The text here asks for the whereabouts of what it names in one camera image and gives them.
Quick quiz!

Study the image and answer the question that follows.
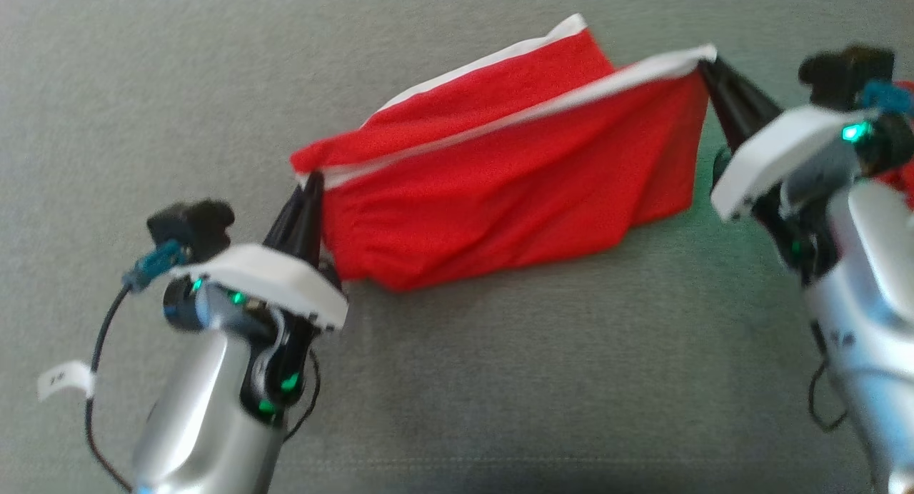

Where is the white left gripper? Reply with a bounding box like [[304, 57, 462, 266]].
[[163, 169, 350, 424]]

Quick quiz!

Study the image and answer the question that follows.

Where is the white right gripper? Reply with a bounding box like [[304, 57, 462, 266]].
[[698, 56, 914, 281]]

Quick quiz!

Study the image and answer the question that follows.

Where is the red jersey number 23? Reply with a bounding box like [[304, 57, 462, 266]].
[[877, 79, 914, 211]]

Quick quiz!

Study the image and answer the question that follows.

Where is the red shorts white trim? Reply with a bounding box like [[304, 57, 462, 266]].
[[289, 13, 718, 293]]

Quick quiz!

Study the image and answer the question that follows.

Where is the grey sofa seat cushion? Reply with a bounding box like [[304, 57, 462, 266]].
[[0, 0, 914, 494]]

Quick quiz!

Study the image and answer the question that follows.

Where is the black right cable teal plug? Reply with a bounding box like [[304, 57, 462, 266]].
[[808, 79, 914, 435]]

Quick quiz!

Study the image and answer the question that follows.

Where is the black cable teal plug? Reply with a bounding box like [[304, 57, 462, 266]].
[[808, 79, 914, 435], [84, 240, 323, 492]]

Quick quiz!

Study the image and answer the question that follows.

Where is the black left cable teal plug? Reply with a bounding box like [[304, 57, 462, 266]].
[[84, 240, 323, 492]]

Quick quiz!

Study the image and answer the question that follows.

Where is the white cable label tag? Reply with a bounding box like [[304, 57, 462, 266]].
[[36, 360, 96, 403]]

